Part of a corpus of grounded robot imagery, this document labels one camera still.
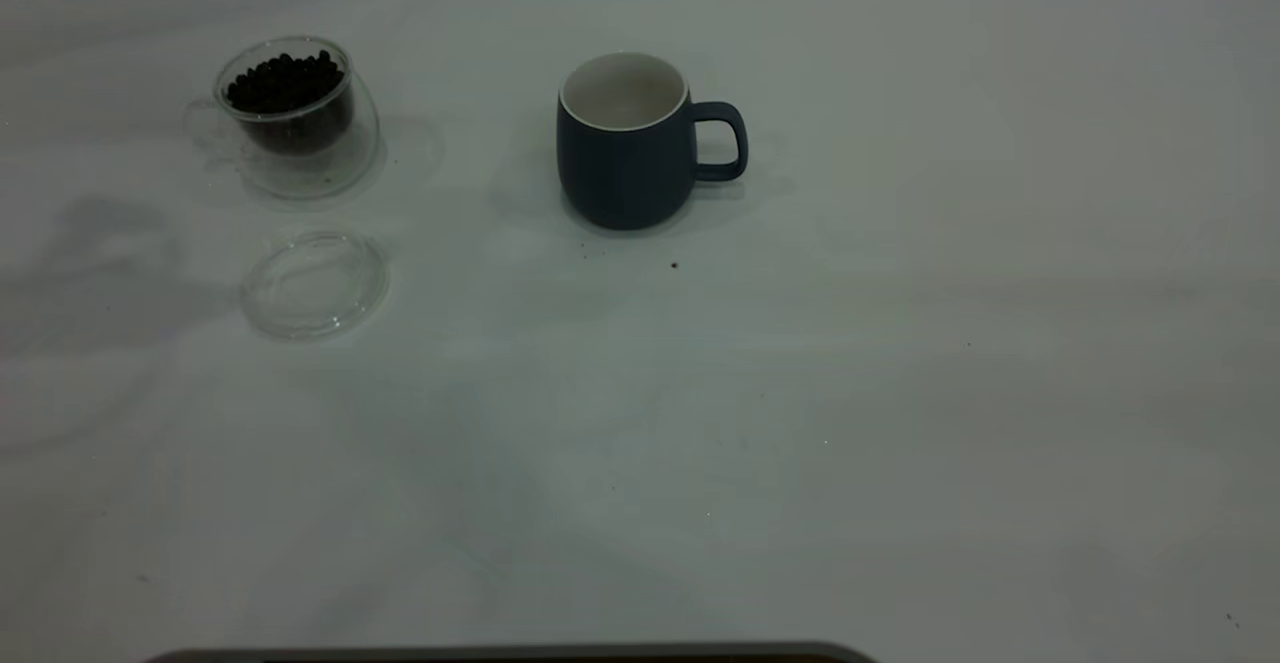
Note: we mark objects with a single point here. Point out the dark coffee beans pile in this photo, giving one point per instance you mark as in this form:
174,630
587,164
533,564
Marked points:
285,88

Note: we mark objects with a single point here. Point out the clear round glass lid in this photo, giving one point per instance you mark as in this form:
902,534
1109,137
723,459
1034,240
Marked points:
315,288

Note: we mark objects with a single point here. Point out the dark blue-grey ceramic mug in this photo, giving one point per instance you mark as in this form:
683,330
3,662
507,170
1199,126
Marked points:
620,178

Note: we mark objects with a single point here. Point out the clear double-wall glass cup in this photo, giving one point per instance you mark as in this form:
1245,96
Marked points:
320,168

